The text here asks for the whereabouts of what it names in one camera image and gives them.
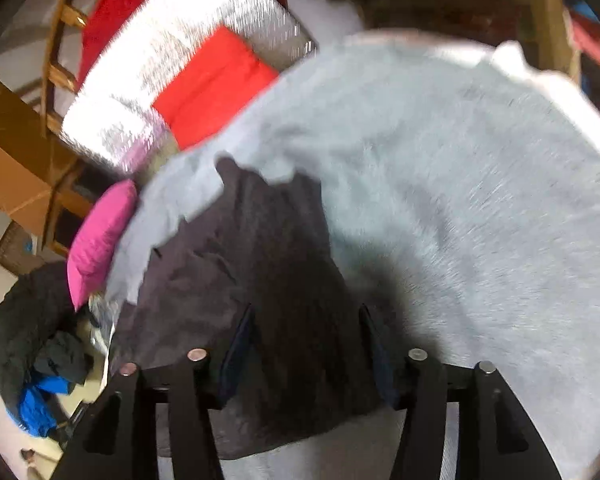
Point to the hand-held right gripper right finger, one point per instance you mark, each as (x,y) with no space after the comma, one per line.
(382,370)

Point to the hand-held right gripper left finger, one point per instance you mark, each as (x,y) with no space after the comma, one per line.
(237,355)

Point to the dark purple quilted jacket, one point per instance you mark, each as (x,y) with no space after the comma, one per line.
(280,270)

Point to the red clothes pile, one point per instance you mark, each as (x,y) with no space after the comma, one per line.
(595,45)

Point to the crinkled silver foil sheet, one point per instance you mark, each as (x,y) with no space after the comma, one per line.
(100,335)

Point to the pink pillow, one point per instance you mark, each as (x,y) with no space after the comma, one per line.
(100,240)

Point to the grey blanket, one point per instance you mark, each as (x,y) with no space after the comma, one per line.
(455,185)

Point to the blue jacket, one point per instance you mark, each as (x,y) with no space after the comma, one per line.
(40,405)

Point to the black coat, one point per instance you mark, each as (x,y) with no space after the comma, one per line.
(20,320)

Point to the red pillow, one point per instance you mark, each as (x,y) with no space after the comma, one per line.
(215,90)

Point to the wooden column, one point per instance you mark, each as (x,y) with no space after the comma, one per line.
(15,160)

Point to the silver foil insulation mat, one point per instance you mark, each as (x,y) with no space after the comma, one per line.
(180,30)

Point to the red blanket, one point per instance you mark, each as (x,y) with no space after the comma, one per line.
(115,5)

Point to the wooden stair railing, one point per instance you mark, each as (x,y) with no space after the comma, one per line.
(70,14)

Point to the wooden table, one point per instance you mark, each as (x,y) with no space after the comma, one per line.
(550,10)

